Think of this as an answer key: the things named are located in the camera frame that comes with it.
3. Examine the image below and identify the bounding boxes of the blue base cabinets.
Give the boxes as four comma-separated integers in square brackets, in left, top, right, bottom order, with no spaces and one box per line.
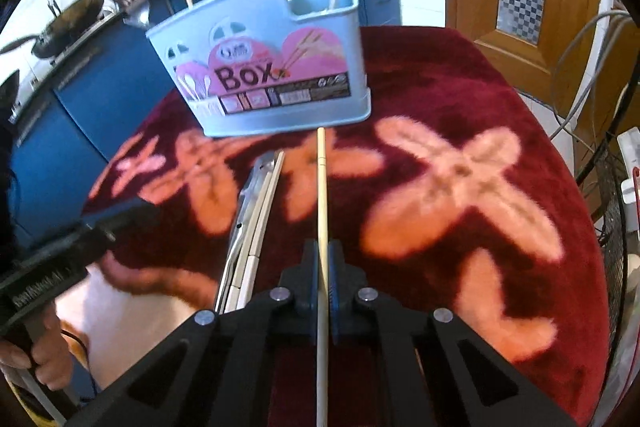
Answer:
[9,0,400,246]

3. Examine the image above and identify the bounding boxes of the red floral table cloth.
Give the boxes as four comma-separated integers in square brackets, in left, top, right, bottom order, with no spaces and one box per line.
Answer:
[85,27,608,425]

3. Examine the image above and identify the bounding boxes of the light blue utensil box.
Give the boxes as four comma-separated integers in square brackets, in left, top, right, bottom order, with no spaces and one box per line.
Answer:
[145,0,371,138]

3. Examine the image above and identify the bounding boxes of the black wire rack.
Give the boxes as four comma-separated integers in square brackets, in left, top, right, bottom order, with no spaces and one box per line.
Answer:
[577,82,637,322]

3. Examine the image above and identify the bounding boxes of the black wok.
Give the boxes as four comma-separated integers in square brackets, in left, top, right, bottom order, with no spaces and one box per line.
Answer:
[1,0,104,60]

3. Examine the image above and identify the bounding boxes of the person left hand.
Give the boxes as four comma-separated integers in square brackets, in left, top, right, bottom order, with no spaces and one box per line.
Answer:
[0,303,74,391]

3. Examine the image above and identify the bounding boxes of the grey cables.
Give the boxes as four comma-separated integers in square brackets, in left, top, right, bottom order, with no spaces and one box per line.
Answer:
[548,8,640,143]

